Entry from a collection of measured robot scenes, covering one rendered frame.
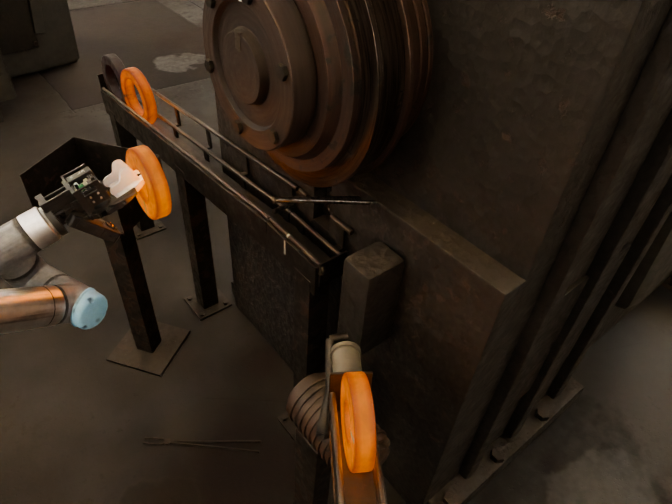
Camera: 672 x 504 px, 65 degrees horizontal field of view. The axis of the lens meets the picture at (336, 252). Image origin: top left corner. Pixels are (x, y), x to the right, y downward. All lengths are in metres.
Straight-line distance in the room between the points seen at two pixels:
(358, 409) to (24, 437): 1.24
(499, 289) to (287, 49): 0.50
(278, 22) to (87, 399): 1.37
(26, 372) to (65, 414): 0.23
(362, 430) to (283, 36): 0.58
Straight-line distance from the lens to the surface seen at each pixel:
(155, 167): 1.11
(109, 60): 2.03
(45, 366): 1.99
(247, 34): 0.90
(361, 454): 0.83
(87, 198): 1.12
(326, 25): 0.82
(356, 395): 0.82
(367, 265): 0.99
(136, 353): 1.91
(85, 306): 1.08
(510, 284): 0.92
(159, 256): 2.25
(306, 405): 1.12
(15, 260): 1.14
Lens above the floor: 1.47
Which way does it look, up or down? 41 degrees down
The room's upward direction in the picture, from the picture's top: 5 degrees clockwise
